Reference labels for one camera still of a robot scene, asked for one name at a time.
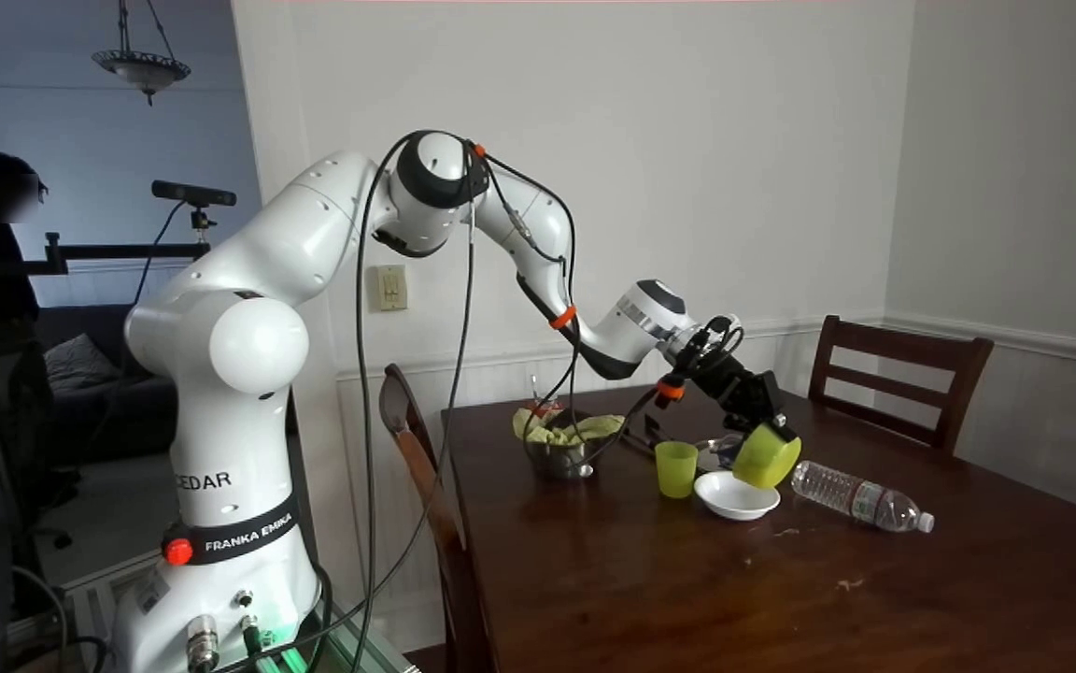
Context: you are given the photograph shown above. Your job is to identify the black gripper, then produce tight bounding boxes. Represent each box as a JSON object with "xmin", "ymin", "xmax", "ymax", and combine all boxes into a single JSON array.
[{"xmin": 657, "ymin": 316, "xmax": 789, "ymax": 435}]

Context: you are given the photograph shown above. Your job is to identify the yellow-green bowl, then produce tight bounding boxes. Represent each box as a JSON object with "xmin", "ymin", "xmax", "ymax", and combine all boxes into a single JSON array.
[{"xmin": 733, "ymin": 427, "xmax": 802, "ymax": 489}]

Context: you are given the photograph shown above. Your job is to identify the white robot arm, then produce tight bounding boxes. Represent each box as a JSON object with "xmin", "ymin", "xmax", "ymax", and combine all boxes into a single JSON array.
[{"xmin": 121, "ymin": 130, "xmax": 800, "ymax": 673}]

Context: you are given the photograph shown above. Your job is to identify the white plate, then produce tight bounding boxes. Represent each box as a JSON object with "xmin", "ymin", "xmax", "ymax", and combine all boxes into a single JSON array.
[{"xmin": 694, "ymin": 472, "xmax": 780, "ymax": 522}]

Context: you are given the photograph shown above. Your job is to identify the yellow-green plastic cup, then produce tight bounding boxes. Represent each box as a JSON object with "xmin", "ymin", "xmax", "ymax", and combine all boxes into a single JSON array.
[{"xmin": 655, "ymin": 442, "xmax": 700, "ymax": 501}]

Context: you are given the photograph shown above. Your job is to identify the clear plastic water bottle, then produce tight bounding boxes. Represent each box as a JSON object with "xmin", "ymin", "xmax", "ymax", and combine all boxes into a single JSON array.
[{"xmin": 794, "ymin": 461, "xmax": 936, "ymax": 533}]

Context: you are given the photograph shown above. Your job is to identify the metal pot with yellow cloth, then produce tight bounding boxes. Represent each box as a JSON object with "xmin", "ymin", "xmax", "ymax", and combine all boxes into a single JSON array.
[{"xmin": 514, "ymin": 402, "xmax": 624, "ymax": 481}]

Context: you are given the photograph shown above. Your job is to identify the dark wooden chair back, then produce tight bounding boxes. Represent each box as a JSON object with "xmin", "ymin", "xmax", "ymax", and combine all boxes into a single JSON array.
[{"xmin": 809, "ymin": 312, "xmax": 995, "ymax": 456}]

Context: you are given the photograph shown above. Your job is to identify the dark wooden chair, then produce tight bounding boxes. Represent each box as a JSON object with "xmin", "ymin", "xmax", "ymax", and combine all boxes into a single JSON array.
[
  {"xmin": 809, "ymin": 312, "xmax": 995, "ymax": 456},
  {"xmin": 378, "ymin": 361, "xmax": 494, "ymax": 673}
]

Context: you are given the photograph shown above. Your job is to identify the dark wooden chair left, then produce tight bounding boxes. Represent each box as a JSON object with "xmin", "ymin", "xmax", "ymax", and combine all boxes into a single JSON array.
[{"xmin": 378, "ymin": 361, "xmax": 494, "ymax": 673}]

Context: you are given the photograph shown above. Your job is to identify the hanging ceiling lamp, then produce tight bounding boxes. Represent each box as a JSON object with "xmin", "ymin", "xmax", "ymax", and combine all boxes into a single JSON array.
[{"xmin": 94, "ymin": 0, "xmax": 191, "ymax": 106}]

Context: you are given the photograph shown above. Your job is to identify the wall light switch plate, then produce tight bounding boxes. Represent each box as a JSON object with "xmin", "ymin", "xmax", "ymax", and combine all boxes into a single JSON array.
[{"xmin": 368, "ymin": 265, "xmax": 408, "ymax": 312}]

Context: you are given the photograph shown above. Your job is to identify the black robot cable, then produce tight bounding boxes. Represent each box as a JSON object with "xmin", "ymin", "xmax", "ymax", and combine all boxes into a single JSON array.
[{"xmin": 298, "ymin": 127, "xmax": 587, "ymax": 673}]

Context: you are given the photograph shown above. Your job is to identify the black camera on stand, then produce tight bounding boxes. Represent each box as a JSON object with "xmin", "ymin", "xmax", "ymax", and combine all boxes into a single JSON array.
[{"xmin": 150, "ymin": 178, "xmax": 235, "ymax": 231}]

